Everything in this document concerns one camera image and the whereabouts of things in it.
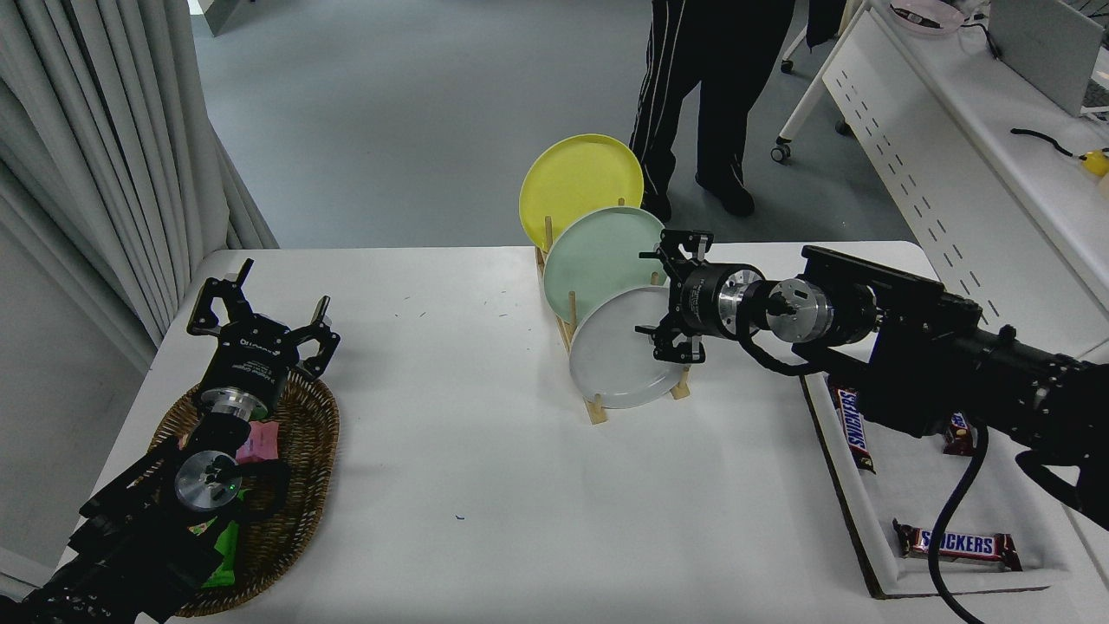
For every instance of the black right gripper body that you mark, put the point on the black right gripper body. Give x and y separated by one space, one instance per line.
697 299

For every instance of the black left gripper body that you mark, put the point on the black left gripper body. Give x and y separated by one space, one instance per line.
251 360

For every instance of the grey plate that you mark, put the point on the grey plate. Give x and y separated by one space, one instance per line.
615 355

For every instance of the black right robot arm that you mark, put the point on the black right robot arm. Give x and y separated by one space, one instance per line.
918 347

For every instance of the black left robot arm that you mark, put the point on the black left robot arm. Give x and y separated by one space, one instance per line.
130 537

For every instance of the pale green plate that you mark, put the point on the pale green plate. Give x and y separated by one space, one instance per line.
598 256

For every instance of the wooden plate rack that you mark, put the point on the wooden plate rack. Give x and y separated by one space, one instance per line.
597 409

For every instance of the yellow plate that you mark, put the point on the yellow plate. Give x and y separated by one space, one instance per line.
576 178

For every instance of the pink snack packet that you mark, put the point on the pink snack packet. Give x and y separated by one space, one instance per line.
258 442

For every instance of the brown wicker basket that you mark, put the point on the brown wicker basket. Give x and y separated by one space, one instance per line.
295 485

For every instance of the person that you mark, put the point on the person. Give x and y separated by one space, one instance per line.
719 87

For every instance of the grey curtain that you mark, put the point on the grey curtain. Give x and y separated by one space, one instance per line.
104 156

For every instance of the brown Snickers bar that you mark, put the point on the brown Snickers bar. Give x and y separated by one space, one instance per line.
853 429
957 433
957 544

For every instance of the green snack packet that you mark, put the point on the green snack packet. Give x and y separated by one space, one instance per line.
225 550

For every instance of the white chair leg with caster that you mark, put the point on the white chair leg with caster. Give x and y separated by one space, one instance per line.
795 48

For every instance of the white shallow tray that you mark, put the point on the white shallow tray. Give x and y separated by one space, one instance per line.
901 494

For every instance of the black cloth on chair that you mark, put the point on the black cloth on chair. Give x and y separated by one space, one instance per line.
827 22

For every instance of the white desk with casters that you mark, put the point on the white desk with casters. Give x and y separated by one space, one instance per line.
953 156

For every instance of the pink bowl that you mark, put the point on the pink bowl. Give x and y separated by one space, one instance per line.
927 17

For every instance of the grey laptop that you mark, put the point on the grey laptop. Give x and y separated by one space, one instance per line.
1044 48

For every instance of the small yellow object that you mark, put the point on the small yellow object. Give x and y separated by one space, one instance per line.
1097 163

